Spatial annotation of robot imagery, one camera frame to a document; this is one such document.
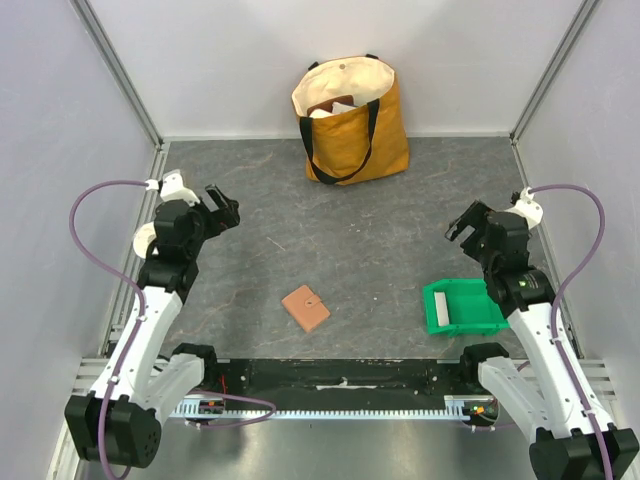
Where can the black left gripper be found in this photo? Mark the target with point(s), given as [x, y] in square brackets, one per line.
[221, 219]

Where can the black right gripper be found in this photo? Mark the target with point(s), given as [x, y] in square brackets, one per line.
[473, 235]

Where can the green plastic bin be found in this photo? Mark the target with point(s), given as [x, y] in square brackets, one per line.
[471, 310]

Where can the pink leather card holder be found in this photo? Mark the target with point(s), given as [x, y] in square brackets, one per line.
[306, 308]

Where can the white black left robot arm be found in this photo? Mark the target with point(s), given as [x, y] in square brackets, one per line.
[119, 421]

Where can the blue white tissue roll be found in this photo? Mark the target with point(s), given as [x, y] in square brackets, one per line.
[144, 240]

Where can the mustard yellow tote bag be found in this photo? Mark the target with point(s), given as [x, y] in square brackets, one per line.
[364, 144]

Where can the white paper in bag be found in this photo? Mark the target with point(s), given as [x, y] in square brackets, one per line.
[327, 110]

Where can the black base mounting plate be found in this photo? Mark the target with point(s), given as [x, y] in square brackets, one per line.
[332, 385]

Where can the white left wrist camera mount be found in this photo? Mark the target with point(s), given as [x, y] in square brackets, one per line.
[172, 186]

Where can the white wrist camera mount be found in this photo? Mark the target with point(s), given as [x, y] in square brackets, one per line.
[172, 186]
[524, 205]

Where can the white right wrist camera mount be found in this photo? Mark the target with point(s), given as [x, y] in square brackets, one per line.
[524, 205]

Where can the left aluminium frame post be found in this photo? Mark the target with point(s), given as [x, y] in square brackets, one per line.
[106, 49]

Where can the aluminium frame post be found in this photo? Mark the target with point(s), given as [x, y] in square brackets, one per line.
[559, 57]
[106, 49]

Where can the grey slotted cable duct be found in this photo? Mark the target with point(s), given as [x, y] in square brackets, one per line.
[455, 408]

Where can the right aluminium frame post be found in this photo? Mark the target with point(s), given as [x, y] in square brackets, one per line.
[559, 57]

